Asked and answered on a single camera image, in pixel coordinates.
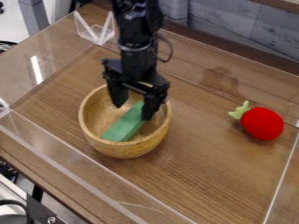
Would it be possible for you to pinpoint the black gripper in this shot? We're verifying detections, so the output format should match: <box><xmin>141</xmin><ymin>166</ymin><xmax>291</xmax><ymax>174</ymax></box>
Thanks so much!
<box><xmin>102</xmin><ymin>43</ymin><xmax>170</xmax><ymax>120</ymax></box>

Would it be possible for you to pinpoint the green rectangular stick block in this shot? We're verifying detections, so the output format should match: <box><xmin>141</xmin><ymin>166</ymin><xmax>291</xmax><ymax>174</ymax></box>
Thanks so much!
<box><xmin>101</xmin><ymin>101</ymin><xmax>146</xmax><ymax>142</ymax></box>

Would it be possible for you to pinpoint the brown wooden bowl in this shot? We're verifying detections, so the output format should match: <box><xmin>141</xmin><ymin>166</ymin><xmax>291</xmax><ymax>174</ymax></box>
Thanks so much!
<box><xmin>79</xmin><ymin>85</ymin><xmax>173</xmax><ymax>159</ymax></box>

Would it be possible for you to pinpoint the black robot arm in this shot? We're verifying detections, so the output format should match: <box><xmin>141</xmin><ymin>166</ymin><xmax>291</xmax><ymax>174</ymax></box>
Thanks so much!
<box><xmin>102</xmin><ymin>0</ymin><xmax>174</xmax><ymax>120</ymax></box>

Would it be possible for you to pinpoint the red plush strawberry toy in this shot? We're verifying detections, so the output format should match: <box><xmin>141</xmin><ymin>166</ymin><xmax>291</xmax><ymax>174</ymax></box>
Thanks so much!
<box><xmin>229</xmin><ymin>101</ymin><xmax>285</xmax><ymax>141</ymax></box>

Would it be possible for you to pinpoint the black table leg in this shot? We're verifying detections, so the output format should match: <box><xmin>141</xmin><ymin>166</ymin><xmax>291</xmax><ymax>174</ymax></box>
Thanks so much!
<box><xmin>32</xmin><ymin>185</ymin><xmax>43</xmax><ymax>202</ymax></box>

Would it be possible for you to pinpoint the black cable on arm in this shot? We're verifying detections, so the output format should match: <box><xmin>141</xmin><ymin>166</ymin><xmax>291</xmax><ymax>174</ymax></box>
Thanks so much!
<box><xmin>154</xmin><ymin>34</ymin><xmax>174</xmax><ymax>63</ymax></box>

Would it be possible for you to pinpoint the clear acrylic tray enclosure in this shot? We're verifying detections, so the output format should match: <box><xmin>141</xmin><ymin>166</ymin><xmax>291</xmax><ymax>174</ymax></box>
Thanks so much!
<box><xmin>0</xmin><ymin>2</ymin><xmax>299</xmax><ymax>224</ymax></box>

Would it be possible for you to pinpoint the grey post in background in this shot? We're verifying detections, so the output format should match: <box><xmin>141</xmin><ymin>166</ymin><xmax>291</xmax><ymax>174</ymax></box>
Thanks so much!
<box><xmin>18</xmin><ymin>0</ymin><xmax>50</xmax><ymax>36</ymax></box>

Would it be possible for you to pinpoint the black metal bracket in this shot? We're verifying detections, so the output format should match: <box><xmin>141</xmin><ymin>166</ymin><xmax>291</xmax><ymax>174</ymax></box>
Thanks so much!
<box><xmin>26</xmin><ymin>195</ymin><xmax>68</xmax><ymax>224</ymax></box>

